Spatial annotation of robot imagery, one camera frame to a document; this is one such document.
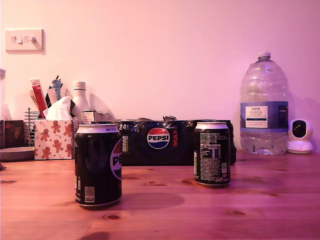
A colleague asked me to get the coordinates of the black Pepsi can text side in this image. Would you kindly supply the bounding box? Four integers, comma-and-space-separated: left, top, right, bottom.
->
193, 120, 232, 189

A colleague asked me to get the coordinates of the Pepsi Max multipack black wrap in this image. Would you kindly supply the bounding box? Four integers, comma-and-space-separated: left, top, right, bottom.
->
91, 115, 237, 167

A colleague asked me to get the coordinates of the black Pepsi can logo side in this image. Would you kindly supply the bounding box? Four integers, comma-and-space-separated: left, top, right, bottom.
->
74, 121, 123, 210

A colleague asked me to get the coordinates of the small pale cardboard box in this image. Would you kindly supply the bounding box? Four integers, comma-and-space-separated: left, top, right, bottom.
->
80, 109, 112, 124

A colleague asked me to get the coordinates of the white bottle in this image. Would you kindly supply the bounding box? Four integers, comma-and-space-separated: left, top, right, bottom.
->
71, 81, 91, 119

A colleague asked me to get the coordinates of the white tissue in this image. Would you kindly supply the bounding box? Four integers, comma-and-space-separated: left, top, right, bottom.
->
42, 95, 74, 121

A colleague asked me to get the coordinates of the blue topped packet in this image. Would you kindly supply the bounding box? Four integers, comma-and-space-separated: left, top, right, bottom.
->
51, 74, 64, 101

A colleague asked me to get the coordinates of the gingerbread print tissue box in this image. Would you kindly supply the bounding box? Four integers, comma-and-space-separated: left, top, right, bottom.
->
33, 118, 80, 161

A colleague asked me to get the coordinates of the large clear water bottle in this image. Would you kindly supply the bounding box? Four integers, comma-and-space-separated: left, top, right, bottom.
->
239, 51, 291, 156

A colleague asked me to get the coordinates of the white striped packet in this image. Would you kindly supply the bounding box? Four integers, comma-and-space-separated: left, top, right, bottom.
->
46, 88, 60, 107

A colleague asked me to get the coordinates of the red sachet packet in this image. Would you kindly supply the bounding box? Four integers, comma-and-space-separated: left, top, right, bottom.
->
31, 84, 49, 119

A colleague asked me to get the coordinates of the pale sachet packet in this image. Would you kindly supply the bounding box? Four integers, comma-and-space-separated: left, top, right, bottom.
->
28, 77, 42, 89

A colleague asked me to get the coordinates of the dark box with red print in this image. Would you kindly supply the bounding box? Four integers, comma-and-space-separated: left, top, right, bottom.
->
4, 119, 26, 149

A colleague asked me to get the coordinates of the grey plate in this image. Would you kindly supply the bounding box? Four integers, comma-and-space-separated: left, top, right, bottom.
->
0, 146, 36, 162

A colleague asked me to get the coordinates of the wire basket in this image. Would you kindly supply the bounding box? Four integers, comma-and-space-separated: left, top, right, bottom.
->
23, 107, 47, 147

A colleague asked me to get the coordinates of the small white round camera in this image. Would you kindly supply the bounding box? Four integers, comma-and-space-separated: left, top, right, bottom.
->
286, 118, 314, 155

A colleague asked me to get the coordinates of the white wall light switch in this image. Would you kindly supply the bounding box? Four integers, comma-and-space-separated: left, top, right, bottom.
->
4, 28, 47, 55

